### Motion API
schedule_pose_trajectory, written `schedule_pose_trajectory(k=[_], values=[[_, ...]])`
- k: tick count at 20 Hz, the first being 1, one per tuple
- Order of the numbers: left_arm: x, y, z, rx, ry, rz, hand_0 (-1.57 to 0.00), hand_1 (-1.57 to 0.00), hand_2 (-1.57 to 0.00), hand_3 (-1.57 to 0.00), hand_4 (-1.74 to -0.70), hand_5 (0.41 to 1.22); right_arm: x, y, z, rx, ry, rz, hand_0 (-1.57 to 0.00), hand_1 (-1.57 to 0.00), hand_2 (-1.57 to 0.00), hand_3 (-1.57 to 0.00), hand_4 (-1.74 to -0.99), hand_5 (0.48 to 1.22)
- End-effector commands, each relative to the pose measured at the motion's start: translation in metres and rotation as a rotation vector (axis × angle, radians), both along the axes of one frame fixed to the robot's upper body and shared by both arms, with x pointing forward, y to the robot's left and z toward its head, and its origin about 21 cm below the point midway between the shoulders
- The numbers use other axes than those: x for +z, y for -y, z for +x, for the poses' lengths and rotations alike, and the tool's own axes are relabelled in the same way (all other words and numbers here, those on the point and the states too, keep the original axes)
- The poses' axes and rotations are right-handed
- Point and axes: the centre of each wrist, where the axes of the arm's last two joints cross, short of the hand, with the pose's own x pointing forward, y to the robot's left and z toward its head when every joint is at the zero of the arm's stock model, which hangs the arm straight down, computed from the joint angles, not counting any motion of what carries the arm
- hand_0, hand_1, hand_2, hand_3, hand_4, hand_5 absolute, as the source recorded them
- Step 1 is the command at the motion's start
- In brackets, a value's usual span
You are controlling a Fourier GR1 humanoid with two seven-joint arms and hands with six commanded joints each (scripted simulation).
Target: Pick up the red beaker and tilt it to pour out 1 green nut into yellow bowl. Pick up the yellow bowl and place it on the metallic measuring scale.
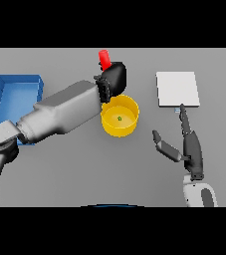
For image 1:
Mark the pale square measuring scale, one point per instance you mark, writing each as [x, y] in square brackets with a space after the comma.
[177, 89]

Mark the green nut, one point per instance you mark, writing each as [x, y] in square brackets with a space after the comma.
[119, 118]

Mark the blue tray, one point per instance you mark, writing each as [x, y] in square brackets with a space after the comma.
[13, 99]

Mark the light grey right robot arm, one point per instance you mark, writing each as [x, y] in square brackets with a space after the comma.
[197, 196]

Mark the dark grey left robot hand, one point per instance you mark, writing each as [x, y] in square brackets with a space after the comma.
[115, 78]

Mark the red beaker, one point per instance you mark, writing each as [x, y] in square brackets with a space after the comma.
[105, 59]

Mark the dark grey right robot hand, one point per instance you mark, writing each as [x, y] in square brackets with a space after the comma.
[192, 149]

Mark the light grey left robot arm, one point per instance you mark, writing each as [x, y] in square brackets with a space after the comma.
[64, 108]

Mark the yellow bowl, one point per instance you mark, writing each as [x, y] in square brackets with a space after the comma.
[119, 117]

